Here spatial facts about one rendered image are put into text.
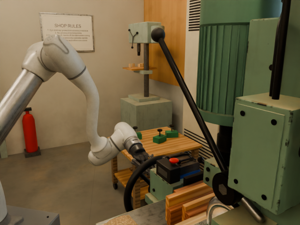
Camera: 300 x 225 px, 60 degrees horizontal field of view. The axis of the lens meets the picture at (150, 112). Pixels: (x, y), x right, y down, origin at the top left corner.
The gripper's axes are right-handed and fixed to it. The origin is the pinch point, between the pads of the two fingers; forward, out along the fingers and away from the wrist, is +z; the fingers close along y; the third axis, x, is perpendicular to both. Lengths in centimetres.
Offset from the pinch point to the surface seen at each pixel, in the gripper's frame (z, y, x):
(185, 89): 30, -24, -66
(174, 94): -153, 130, 58
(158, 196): 24.6, -17.8, -22.7
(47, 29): -261, 2, 15
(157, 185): 22.6, -17.8, -25.7
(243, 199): 52, -24, -57
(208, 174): 36, -13, -43
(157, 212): 32.1, -23.6, -26.9
